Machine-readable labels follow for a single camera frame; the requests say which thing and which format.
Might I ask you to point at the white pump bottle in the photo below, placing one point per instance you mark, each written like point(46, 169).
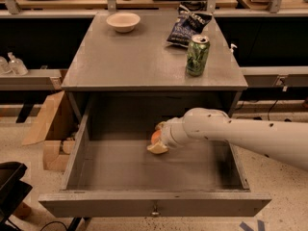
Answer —
point(233, 47)

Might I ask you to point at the orange fruit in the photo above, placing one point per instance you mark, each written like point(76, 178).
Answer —
point(155, 136)

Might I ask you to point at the green soda can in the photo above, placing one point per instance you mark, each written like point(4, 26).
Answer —
point(197, 55)

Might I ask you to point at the grey right shelf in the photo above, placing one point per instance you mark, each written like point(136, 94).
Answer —
point(276, 76)

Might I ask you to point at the grey left shelf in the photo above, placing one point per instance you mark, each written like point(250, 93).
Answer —
point(35, 79)

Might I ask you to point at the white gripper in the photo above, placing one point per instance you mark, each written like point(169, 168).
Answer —
point(166, 135)

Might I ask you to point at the black chair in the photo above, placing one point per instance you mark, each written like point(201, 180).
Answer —
point(12, 194)

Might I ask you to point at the grey cabinet counter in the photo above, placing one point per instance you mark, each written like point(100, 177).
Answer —
point(142, 60)

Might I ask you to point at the blue chip bag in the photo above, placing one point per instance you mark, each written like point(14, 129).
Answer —
point(187, 24)

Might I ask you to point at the cardboard box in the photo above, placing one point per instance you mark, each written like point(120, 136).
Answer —
point(55, 128)

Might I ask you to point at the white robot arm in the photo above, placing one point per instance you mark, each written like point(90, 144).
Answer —
point(285, 142)

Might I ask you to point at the grey shelf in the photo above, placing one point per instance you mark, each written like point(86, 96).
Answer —
point(276, 76)
point(35, 79)

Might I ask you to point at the white ceramic bowl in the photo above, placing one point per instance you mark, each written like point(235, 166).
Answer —
point(123, 22)

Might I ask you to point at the grey open top drawer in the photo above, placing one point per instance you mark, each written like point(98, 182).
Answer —
point(110, 173)

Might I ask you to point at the metal drawer knob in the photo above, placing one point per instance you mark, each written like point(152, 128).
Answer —
point(155, 213)

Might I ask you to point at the clear plastic bottle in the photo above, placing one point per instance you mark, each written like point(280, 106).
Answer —
point(4, 66)
point(16, 65)

